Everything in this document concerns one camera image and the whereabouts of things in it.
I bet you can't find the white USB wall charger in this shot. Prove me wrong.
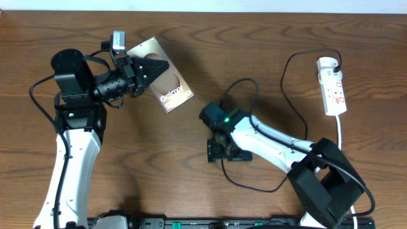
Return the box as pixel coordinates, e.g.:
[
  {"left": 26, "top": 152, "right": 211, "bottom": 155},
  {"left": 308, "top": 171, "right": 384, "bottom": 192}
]
[{"left": 317, "top": 57, "right": 342, "bottom": 75}]

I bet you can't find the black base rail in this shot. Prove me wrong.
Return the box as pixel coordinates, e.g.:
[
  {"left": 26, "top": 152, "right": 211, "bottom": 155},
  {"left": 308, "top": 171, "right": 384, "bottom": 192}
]
[{"left": 85, "top": 209, "right": 376, "bottom": 229}]

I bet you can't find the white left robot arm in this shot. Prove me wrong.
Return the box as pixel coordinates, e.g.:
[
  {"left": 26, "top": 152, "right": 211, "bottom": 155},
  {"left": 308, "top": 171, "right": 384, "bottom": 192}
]
[{"left": 33, "top": 49, "right": 169, "bottom": 228}]

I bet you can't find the white power strip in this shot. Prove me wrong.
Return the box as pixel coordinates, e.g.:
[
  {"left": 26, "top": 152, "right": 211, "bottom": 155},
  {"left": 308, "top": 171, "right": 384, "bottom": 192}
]
[{"left": 318, "top": 68, "right": 347, "bottom": 116}]

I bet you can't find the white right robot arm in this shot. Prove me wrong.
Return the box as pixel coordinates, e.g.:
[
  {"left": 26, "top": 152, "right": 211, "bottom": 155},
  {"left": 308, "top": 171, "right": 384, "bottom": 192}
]
[{"left": 199, "top": 102, "right": 364, "bottom": 228}]

